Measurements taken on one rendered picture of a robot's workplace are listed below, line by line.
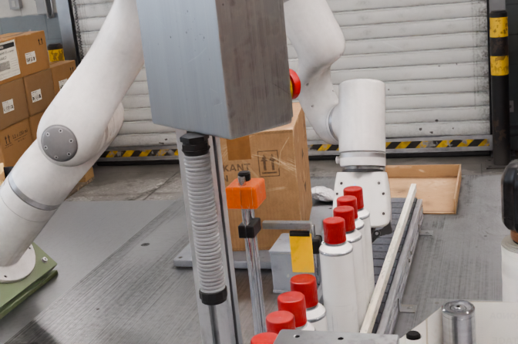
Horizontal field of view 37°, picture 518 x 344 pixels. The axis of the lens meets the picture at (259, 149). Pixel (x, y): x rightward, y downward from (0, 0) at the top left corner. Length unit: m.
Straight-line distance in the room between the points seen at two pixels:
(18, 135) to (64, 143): 3.49
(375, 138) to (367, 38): 4.09
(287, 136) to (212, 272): 0.74
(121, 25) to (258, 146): 0.43
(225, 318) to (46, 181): 0.60
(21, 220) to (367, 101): 0.72
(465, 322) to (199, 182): 0.34
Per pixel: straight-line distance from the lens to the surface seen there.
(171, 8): 0.92
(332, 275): 1.19
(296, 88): 0.94
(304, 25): 1.35
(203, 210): 0.93
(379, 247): 1.62
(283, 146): 1.66
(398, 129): 5.54
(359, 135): 1.39
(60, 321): 1.60
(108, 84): 1.45
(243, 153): 1.67
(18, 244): 1.68
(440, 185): 2.16
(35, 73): 5.17
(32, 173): 1.58
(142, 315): 1.56
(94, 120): 1.46
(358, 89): 1.40
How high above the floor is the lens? 1.48
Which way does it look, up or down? 14 degrees down
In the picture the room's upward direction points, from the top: 6 degrees counter-clockwise
